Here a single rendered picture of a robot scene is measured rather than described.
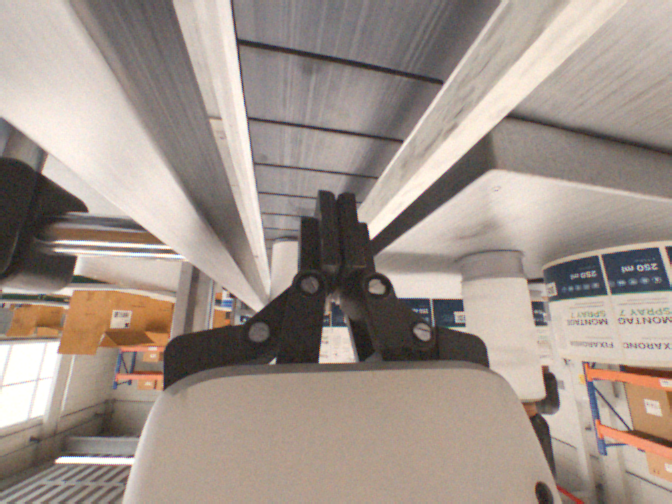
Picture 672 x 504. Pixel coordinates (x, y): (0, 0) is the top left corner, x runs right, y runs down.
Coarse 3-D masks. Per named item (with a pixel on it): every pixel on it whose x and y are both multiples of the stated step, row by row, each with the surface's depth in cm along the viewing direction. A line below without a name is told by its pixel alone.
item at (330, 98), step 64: (256, 0) 8; (320, 0) 8; (384, 0) 8; (448, 0) 8; (256, 64) 10; (320, 64) 10; (384, 64) 10; (448, 64) 10; (256, 128) 14; (320, 128) 14; (384, 128) 14
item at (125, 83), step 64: (0, 0) 1; (64, 0) 1; (128, 0) 2; (0, 64) 2; (64, 64) 2; (128, 64) 2; (64, 128) 2; (128, 128) 2; (192, 128) 3; (128, 192) 3; (192, 192) 3; (192, 256) 6
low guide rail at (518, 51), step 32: (512, 0) 7; (544, 0) 6; (576, 0) 5; (608, 0) 5; (512, 32) 7; (544, 32) 6; (576, 32) 6; (480, 64) 8; (512, 64) 7; (544, 64) 6; (448, 96) 9; (480, 96) 8; (512, 96) 7; (448, 128) 9; (480, 128) 9; (416, 160) 11; (448, 160) 10; (384, 192) 15; (416, 192) 13; (384, 224) 17
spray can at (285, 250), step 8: (280, 240) 30; (288, 240) 30; (296, 240) 30; (280, 248) 30; (288, 248) 30; (296, 248) 30; (272, 256) 31; (280, 256) 30; (288, 256) 29; (296, 256) 30; (272, 264) 31; (280, 264) 29; (288, 264) 29; (296, 264) 29; (272, 272) 30; (280, 272) 29; (288, 272) 29; (296, 272) 29; (272, 280) 30; (280, 280) 29; (288, 280) 29; (272, 288) 29; (280, 288) 29; (272, 296) 29
